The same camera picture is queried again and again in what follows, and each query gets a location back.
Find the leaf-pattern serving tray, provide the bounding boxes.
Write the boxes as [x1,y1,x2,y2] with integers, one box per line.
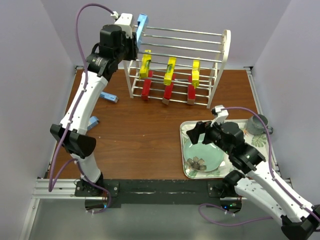
[179,119,269,179]

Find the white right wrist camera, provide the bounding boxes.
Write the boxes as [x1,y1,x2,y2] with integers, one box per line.
[210,105,229,127]

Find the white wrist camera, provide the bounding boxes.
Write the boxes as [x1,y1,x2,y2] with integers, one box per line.
[210,105,229,127]
[110,11,134,39]

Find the grey ceramic mug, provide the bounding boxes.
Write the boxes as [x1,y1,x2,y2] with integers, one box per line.
[245,114,274,136]

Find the light blue toothpaste box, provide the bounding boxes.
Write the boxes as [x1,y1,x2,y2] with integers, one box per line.
[100,91,119,103]

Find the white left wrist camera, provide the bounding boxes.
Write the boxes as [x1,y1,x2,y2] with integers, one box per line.
[110,11,134,39]

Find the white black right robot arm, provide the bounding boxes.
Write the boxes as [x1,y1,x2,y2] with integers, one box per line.
[186,121,320,240]

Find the yellow toothpaste box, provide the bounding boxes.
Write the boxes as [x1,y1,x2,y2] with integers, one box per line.
[163,57,177,86]
[191,59,200,89]

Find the blue silver toothpaste box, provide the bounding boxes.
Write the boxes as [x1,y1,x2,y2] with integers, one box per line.
[87,116,99,131]

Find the red toothpaste box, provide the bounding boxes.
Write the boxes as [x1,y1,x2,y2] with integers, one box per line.
[162,73,176,105]
[141,70,154,101]
[187,75,196,105]

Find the green ceramic plate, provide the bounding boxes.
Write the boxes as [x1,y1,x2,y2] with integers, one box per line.
[182,139,224,173]

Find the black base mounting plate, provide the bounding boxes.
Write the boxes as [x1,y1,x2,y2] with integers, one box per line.
[74,178,252,211]

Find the cream metal-rod shelf rack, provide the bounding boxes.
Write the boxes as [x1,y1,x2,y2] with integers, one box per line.
[123,22,232,109]

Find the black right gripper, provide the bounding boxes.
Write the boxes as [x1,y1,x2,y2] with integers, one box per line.
[186,116,232,155]

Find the yellow toothpaste box edge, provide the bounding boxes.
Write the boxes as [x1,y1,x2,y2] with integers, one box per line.
[139,49,152,79]

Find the aluminium frame rail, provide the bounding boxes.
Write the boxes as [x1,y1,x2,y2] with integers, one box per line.
[20,178,285,240]

